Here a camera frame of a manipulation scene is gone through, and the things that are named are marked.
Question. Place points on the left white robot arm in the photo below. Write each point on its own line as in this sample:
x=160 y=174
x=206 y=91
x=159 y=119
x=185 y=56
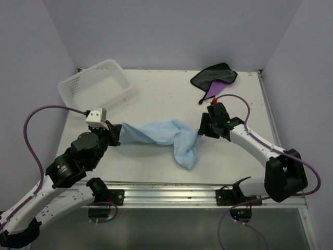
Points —
x=21 y=224

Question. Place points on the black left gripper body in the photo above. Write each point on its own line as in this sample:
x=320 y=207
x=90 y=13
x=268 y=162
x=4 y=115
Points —
x=107 y=137

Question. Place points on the aluminium mounting rail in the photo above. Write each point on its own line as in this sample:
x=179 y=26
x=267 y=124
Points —
x=166 y=195

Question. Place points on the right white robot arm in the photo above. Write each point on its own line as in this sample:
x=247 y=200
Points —
x=284 y=172

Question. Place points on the dark grey purple cloth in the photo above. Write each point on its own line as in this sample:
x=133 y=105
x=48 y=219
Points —
x=213 y=80

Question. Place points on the white perforated plastic basket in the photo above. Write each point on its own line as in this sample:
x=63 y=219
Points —
x=101 y=85

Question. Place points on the light blue towel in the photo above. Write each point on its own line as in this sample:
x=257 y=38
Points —
x=184 y=140

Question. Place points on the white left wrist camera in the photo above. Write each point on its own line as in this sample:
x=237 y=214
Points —
x=96 y=118

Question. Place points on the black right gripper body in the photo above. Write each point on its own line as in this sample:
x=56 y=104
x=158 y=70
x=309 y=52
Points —
x=213 y=123

